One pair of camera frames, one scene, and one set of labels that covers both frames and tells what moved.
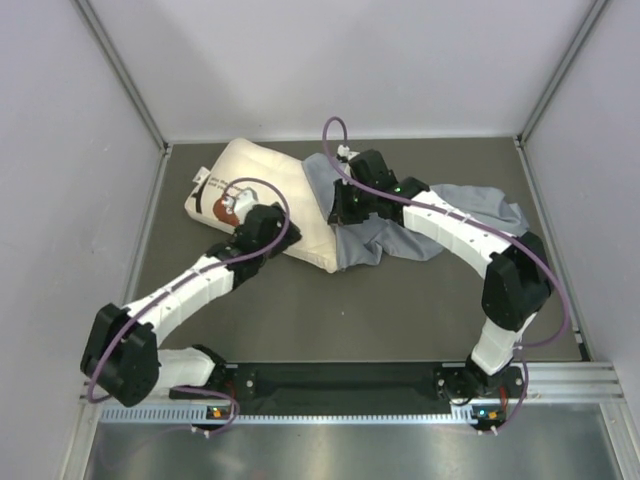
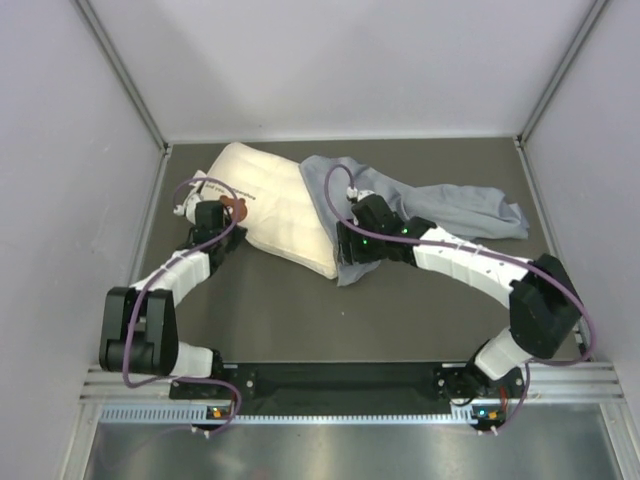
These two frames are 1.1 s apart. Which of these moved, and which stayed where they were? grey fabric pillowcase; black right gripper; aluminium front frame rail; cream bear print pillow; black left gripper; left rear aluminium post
Moved: black right gripper; black left gripper
Stayed: cream bear print pillow; left rear aluminium post; aluminium front frame rail; grey fabric pillowcase
